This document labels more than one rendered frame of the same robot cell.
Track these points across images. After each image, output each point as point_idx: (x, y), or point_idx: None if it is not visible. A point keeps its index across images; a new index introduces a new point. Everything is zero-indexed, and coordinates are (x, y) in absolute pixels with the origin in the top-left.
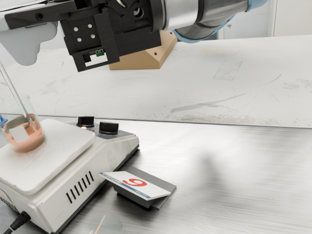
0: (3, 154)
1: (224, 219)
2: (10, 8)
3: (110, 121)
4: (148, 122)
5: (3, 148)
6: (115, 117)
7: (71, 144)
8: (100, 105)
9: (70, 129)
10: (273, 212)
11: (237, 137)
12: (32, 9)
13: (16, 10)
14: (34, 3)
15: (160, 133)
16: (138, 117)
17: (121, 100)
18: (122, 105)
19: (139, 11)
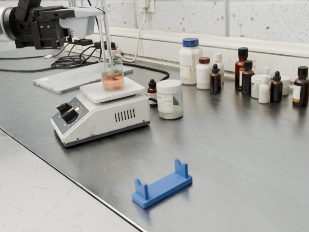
0: (130, 88)
1: (65, 100)
2: (78, 8)
3: (42, 152)
4: (22, 141)
5: (129, 90)
6: (33, 155)
7: (95, 84)
8: (23, 176)
9: (88, 90)
10: (49, 98)
11: (7, 118)
12: (77, 6)
13: (81, 6)
14: (66, 8)
15: (30, 131)
16: (21, 147)
17: (2, 171)
18: (10, 165)
19: (20, 28)
